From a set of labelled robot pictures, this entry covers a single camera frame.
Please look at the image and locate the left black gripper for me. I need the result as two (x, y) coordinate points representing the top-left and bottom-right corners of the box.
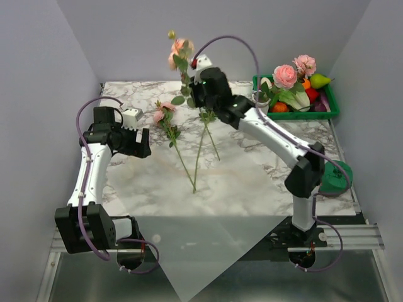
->
(113, 121), (152, 158)

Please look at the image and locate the pink flower bouquet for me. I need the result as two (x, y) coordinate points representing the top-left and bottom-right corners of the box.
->
(153, 100), (196, 189)

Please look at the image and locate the pink bud flower stem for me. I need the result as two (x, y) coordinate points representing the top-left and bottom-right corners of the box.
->
(167, 30), (220, 160)

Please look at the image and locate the pink rose stem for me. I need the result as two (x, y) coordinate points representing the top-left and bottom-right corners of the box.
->
(258, 55), (317, 104)

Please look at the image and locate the white wrapping paper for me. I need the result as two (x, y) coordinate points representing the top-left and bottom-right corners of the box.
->
(110, 147), (289, 302)

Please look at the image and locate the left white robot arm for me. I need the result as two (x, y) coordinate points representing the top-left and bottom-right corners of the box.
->
(55, 106), (151, 254)

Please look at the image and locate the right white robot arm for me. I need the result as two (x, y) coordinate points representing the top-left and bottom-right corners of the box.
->
(190, 66), (324, 247)

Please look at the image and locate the white ribbed vase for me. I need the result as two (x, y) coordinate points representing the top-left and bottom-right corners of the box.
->
(252, 91), (271, 115)

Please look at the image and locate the green leafy stem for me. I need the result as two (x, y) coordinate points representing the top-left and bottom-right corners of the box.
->
(193, 109), (213, 194)

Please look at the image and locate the white toy radish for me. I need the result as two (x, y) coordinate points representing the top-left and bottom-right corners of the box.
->
(260, 77), (273, 92)

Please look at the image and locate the orange toy pumpkin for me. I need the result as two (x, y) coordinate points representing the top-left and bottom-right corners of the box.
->
(270, 101), (289, 113)

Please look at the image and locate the green toy cabbage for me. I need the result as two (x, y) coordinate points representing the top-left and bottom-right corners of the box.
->
(279, 90), (311, 112)

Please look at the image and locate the orange toy fruit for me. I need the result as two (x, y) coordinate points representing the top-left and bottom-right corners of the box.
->
(302, 79), (311, 90)

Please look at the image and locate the red toy pepper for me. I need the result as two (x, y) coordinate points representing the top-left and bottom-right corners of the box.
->
(305, 87), (320, 104)

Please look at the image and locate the green toy pear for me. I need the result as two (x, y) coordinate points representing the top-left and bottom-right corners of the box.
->
(310, 74), (334, 89)

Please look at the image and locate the purple toy eggplant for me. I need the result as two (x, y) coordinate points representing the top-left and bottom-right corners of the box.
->
(313, 94), (331, 113)

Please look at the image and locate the green plastic tray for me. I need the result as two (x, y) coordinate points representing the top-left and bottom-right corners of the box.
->
(262, 75), (339, 120)

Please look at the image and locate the green tape roll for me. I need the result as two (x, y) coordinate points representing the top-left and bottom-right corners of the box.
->
(319, 161), (348, 196)

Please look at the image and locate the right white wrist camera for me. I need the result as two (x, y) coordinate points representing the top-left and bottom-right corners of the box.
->
(191, 54), (213, 85)

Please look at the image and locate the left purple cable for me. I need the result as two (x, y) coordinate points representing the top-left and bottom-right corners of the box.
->
(76, 97), (161, 274)

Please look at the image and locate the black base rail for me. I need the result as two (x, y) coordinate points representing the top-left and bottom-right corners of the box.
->
(103, 215), (368, 264)

